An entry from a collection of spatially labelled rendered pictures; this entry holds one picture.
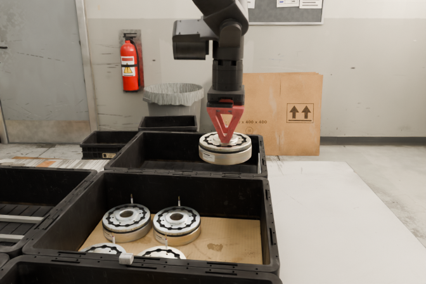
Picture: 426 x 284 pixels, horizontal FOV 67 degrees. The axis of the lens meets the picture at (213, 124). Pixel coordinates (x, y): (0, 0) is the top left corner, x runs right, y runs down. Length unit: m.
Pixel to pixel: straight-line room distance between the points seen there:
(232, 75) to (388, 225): 0.72
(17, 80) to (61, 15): 0.84
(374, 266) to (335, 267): 0.10
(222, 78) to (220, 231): 0.34
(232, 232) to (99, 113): 3.08
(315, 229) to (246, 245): 0.35
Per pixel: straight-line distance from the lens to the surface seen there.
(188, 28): 0.57
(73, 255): 0.57
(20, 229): 0.87
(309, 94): 3.36
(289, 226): 1.01
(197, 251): 0.69
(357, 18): 3.61
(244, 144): 0.61
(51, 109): 3.86
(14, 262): 0.59
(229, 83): 0.58
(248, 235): 0.74
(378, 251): 1.00
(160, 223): 0.73
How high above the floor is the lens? 1.26
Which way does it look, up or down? 17 degrees down
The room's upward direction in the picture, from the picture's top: straight up
